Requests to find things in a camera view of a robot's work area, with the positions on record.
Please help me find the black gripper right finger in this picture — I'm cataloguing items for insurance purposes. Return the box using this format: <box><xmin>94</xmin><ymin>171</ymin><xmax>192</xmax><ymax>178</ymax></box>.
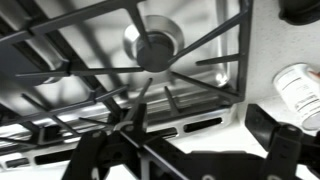
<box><xmin>244</xmin><ymin>103</ymin><xmax>320</xmax><ymax>180</ymax></box>

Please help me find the stainless steel gas range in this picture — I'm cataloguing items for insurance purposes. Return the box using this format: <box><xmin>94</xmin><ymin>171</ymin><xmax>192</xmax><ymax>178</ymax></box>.
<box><xmin>0</xmin><ymin>0</ymin><xmax>255</xmax><ymax>172</ymax></box>

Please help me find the black cast iron grate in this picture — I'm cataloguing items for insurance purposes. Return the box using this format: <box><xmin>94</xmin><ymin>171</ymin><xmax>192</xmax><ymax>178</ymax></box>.
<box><xmin>0</xmin><ymin>0</ymin><xmax>254</xmax><ymax>148</ymax></box>

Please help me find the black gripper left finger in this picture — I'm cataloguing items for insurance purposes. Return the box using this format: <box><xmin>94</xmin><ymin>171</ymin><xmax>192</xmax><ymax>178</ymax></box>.
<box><xmin>61</xmin><ymin>103</ymin><xmax>150</xmax><ymax>180</ymax></box>

